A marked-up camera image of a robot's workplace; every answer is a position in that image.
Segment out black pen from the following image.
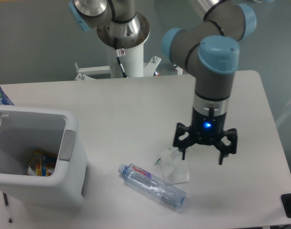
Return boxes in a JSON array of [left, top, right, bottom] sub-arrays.
[[3, 193, 13, 223]]

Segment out white push-lid trash can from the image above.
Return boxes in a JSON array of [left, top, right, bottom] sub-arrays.
[[0, 105, 88, 207]]

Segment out clear plastic water bottle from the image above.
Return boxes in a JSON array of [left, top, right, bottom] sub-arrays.
[[118, 164, 186, 209]]

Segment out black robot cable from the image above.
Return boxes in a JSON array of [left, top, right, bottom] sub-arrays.
[[113, 37, 129, 78]]

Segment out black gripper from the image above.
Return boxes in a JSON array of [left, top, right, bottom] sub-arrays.
[[173, 108, 237, 165]]

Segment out black device at table edge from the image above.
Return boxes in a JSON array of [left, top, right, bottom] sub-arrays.
[[281, 193, 291, 218]]

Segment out colourful snack wrappers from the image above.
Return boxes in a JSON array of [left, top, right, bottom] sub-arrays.
[[24, 149, 58, 177]]

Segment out clear crumpled plastic bag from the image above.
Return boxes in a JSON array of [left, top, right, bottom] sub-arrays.
[[154, 147, 190, 185]]

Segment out white stand leg with foot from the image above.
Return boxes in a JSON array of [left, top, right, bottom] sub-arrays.
[[173, 64, 183, 75]]

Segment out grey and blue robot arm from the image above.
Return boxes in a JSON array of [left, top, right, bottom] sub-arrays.
[[69, 0, 257, 159]]

